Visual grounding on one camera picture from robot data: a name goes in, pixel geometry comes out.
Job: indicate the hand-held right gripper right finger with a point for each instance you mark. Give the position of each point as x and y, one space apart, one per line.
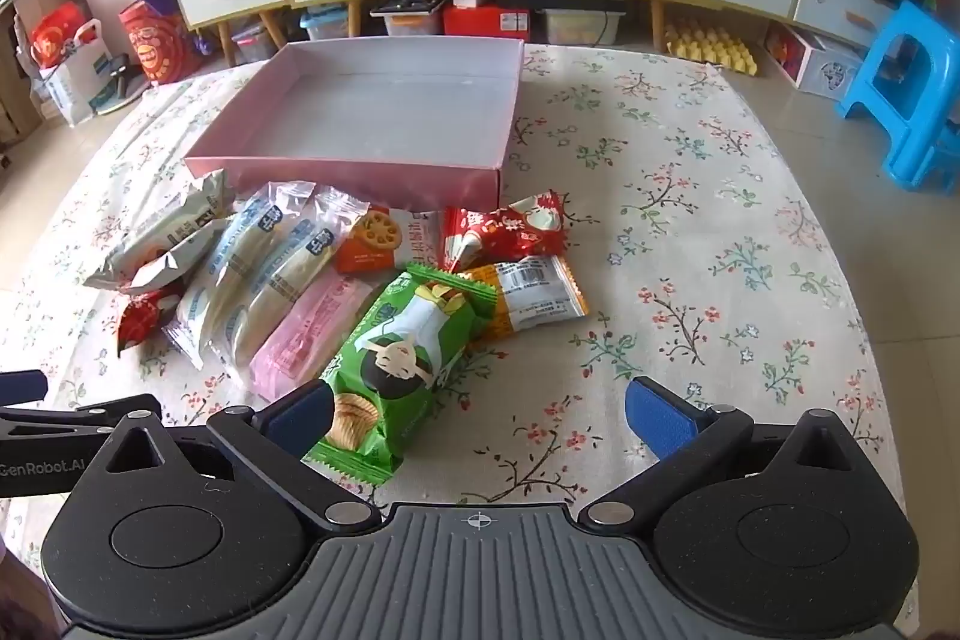
660 415

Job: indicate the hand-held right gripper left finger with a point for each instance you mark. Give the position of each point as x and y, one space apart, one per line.
300 415

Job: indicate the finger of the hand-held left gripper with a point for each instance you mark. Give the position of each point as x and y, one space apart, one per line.
21 385
52 422

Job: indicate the pink snack packet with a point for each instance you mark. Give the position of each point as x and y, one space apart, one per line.
307 332

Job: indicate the green chips packet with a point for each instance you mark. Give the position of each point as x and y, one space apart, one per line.
397 355

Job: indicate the cream bread clear packet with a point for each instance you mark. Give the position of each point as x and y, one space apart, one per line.
296 280
259 257
202 310

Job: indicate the red snack packet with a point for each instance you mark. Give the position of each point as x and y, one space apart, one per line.
502 227
146 317

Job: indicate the orange packet with white label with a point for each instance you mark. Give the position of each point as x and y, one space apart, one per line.
532 295

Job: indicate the orange white biscuit packet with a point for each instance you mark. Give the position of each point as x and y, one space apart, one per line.
375 239

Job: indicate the silver snack packet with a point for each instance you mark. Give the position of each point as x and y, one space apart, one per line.
191 251
161 227

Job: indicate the pink cardboard box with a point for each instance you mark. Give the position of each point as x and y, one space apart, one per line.
360 108

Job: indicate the floral mat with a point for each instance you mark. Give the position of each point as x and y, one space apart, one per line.
675 235

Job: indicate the white paper bag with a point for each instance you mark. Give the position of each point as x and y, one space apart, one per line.
75 78

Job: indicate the black floor stand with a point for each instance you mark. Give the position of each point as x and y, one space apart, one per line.
116 78

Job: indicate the red round gift bag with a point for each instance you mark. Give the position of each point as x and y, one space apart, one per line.
157 44

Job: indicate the yellow egg tray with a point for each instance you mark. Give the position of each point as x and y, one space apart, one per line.
709 46

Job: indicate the clear storage bin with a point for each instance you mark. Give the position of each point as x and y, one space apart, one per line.
259 42
405 21
581 27

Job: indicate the white printed toy box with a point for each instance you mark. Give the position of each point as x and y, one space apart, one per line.
814 61

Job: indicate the blue lid storage bin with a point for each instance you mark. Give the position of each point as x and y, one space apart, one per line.
326 24

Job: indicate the blue plastic stool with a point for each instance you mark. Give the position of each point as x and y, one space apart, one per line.
907 85

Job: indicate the red cardboard box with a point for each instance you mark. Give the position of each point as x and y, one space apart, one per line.
487 24

